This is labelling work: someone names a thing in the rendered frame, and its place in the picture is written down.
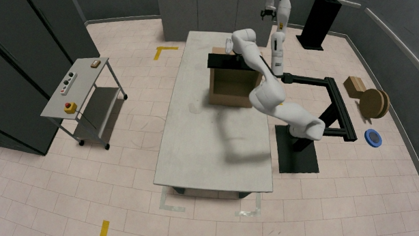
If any tan open-front wooden cabinet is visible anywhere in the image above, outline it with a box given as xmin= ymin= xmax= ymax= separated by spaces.
xmin=209 ymin=47 xmax=263 ymax=108

